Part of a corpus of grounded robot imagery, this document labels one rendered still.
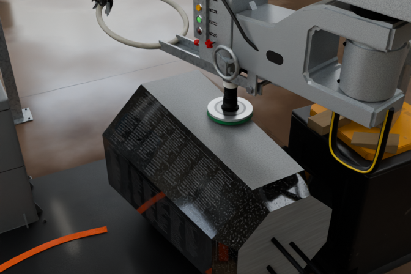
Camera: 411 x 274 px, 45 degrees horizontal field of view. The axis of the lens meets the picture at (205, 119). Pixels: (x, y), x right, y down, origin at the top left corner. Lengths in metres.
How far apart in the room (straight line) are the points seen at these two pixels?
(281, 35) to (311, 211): 0.74
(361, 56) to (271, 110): 2.43
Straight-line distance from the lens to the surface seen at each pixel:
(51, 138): 3.85
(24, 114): 4.19
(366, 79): 1.69
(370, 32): 1.61
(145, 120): 2.50
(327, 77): 1.85
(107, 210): 3.12
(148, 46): 2.49
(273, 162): 2.08
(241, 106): 2.35
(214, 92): 2.56
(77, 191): 3.29
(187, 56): 2.36
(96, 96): 4.29
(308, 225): 2.17
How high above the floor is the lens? 2.11
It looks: 33 degrees down
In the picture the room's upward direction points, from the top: straight up
